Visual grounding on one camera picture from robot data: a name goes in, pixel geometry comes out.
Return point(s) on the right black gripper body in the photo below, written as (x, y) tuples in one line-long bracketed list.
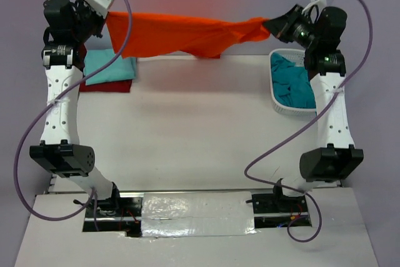
[(297, 28)]

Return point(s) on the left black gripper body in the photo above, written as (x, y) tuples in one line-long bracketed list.
[(89, 22)]

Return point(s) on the orange t shirt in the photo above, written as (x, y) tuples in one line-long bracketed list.
[(160, 34)]

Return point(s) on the dark red t shirt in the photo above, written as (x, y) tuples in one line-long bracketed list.
[(110, 87)]

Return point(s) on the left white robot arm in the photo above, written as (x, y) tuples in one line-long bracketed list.
[(70, 25)]

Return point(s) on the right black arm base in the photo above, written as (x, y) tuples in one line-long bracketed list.
[(273, 209)]

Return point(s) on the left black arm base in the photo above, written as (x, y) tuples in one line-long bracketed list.
[(118, 213)]

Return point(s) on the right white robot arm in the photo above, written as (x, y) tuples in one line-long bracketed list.
[(335, 156)]

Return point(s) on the white laundry basket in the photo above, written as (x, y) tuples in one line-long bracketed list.
[(298, 57)]

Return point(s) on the dark teal t shirt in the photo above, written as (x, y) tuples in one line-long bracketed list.
[(291, 86)]

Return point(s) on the shiny taped white panel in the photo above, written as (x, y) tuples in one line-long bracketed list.
[(175, 215)]

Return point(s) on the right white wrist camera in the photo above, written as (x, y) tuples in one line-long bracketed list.
[(320, 4)]

